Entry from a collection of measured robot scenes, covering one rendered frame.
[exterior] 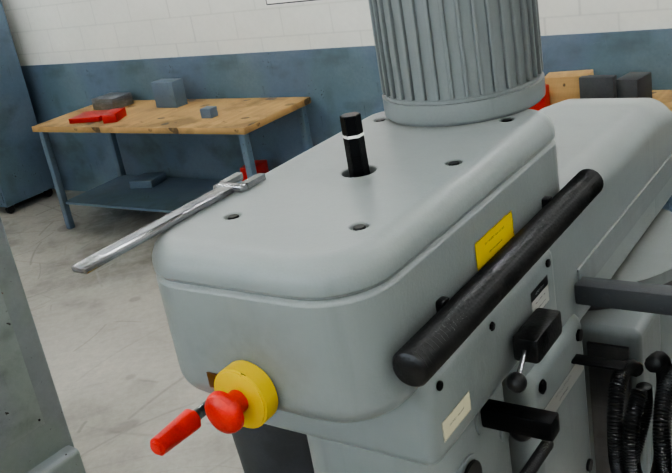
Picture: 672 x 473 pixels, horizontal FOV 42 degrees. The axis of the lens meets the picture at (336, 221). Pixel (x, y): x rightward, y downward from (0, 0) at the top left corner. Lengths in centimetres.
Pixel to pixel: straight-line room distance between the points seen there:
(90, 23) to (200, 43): 120
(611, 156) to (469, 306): 59
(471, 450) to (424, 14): 48
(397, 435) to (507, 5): 48
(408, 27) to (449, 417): 43
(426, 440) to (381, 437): 5
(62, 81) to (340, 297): 751
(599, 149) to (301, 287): 71
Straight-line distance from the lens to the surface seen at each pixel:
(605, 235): 129
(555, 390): 114
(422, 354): 72
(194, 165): 728
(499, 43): 101
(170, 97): 674
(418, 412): 84
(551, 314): 101
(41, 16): 815
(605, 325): 132
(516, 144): 95
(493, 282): 82
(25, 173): 836
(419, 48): 101
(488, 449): 103
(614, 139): 138
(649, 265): 141
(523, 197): 96
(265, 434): 313
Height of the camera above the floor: 216
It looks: 20 degrees down
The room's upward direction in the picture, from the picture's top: 10 degrees counter-clockwise
